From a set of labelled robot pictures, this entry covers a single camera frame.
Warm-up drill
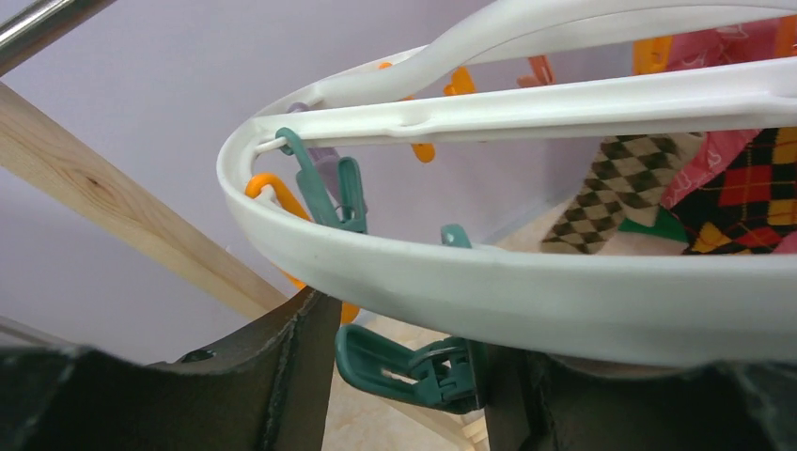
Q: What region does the green hanging garment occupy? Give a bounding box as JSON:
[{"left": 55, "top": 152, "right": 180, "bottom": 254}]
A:
[{"left": 618, "top": 209, "right": 688, "bottom": 242}]

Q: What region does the light wooden clothes rack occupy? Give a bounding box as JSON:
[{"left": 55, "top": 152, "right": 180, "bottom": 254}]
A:
[{"left": 0, "top": 0, "right": 493, "bottom": 451}]

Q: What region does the teal clip on ring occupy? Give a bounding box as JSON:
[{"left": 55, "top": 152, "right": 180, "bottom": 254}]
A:
[{"left": 275, "top": 127, "right": 367, "bottom": 234}]

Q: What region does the dark red argyle sock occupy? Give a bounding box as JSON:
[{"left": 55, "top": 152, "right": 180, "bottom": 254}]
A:
[{"left": 670, "top": 127, "right": 796, "bottom": 255}]

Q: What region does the teal plastic clothes clip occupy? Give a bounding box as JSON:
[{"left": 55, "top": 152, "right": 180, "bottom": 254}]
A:
[{"left": 335, "top": 324, "right": 487, "bottom": 414}]

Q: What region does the orange plastic clothes clip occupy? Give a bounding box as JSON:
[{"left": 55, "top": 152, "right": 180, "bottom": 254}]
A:
[{"left": 244, "top": 173, "right": 361, "bottom": 324}]

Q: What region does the argyle brown cream sock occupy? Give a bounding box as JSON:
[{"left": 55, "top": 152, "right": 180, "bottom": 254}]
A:
[{"left": 539, "top": 132, "right": 706, "bottom": 255}]

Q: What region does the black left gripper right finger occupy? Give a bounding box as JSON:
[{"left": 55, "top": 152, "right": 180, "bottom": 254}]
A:
[{"left": 485, "top": 345, "right": 796, "bottom": 450}]

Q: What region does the pink patterned hanging garment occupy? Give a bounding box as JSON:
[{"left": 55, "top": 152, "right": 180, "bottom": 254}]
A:
[{"left": 663, "top": 16, "right": 796, "bottom": 254}]

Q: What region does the white round clip hanger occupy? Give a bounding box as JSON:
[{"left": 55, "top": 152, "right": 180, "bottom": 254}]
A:
[{"left": 216, "top": 1, "right": 796, "bottom": 367}]

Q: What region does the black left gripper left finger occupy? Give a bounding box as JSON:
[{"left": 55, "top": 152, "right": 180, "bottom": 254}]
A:
[{"left": 1, "top": 288, "right": 341, "bottom": 450}]

